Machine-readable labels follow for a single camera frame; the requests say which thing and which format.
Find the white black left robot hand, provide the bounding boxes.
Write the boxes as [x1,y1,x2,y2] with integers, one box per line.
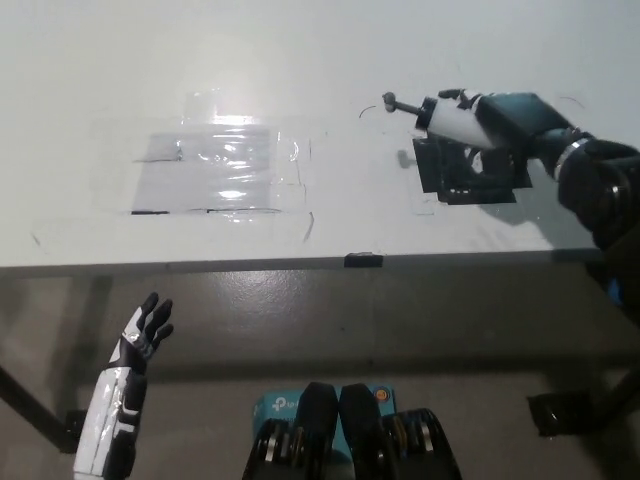
[73,292,175,474]

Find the clear plastic sheet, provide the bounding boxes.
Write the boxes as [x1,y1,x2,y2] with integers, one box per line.
[129,127,301,217]

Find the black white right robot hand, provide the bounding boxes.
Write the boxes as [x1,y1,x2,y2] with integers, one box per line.
[436,88,584,167]

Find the teal cardboard box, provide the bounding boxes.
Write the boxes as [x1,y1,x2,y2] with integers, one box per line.
[251,383,397,454]

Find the black table leg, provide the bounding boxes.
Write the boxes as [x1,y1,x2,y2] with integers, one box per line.
[591,365,640,434]
[0,363,70,454]

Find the black pump holder frame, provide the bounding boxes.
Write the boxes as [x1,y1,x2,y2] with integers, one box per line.
[411,136,533,206]

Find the small white air pump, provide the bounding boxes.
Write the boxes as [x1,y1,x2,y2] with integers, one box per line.
[381,90,502,151]

